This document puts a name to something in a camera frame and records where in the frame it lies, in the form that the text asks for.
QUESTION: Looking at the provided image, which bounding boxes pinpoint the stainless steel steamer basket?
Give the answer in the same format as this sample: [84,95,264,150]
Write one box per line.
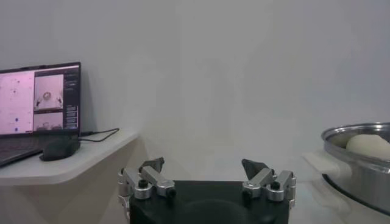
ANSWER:
[303,122,390,215]

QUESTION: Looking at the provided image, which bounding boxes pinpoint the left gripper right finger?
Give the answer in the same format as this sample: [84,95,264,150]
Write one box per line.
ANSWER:
[241,158,297,202]

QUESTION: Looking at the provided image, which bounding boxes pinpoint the white side table with mouse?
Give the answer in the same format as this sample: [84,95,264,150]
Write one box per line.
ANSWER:
[0,127,147,224]

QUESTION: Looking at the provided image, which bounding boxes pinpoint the cream electric cooking pot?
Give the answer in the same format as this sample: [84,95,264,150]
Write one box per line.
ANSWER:
[307,175,390,224]

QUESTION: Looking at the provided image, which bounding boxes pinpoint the white steamed baozi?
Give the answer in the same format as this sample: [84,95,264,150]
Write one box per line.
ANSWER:
[346,133,390,161]

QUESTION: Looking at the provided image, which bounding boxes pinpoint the black laptop charger cable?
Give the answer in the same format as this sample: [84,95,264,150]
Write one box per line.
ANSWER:
[77,127,121,144]

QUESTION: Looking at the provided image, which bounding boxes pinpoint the black laptop with mouse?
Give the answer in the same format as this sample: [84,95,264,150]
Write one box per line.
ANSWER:
[0,61,82,168]

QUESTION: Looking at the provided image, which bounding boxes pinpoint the black computer mouse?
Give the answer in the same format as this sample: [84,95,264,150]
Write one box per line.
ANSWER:
[38,138,82,163]

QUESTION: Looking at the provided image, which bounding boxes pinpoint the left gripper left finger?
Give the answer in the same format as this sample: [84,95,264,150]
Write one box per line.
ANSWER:
[118,156,177,201]

